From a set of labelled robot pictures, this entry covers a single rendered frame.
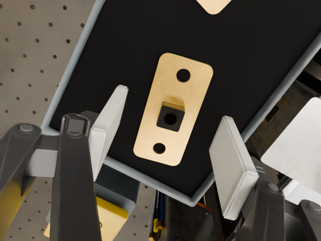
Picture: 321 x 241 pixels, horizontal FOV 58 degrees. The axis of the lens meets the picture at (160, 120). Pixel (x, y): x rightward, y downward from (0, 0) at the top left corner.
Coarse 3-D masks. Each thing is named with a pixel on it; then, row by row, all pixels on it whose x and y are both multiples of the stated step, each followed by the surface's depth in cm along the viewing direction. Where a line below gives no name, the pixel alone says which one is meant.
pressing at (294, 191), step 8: (288, 176) 42; (280, 184) 43; (288, 184) 42; (296, 184) 42; (288, 192) 43; (296, 192) 43; (304, 192) 43; (312, 192) 43; (296, 200) 43; (312, 200) 43; (320, 200) 43; (232, 232) 48; (232, 240) 47
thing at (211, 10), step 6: (198, 0) 18; (204, 0) 18; (210, 0) 18; (216, 0) 18; (222, 0) 18; (228, 0) 18; (204, 6) 18; (210, 6) 18; (216, 6) 18; (222, 6) 18; (210, 12) 18; (216, 12) 18
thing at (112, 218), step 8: (96, 200) 26; (104, 200) 26; (104, 208) 26; (112, 208) 26; (120, 208) 26; (104, 216) 26; (112, 216) 26; (120, 216) 26; (48, 224) 27; (104, 224) 26; (112, 224) 26; (120, 224) 26; (48, 232) 27; (104, 232) 26; (112, 232) 26; (104, 240) 27; (112, 240) 27
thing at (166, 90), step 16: (160, 64) 20; (176, 64) 20; (192, 64) 20; (160, 80) 20; (176, 80) 20; (192, 80) 20; (208, 80) 20; (160, 96) 21; (176, 96) 21; (192, 96) 21; (144, 112) 21; (160, 112) 20; (176, 112) 20; (192, 112) 21; (144, 128) 22; (160, 128) 22; (176, 128) 21; (192, 128) 22; (144, 144) 22; (176, 144) 22; (160, 160) 23; (176, 160) 23
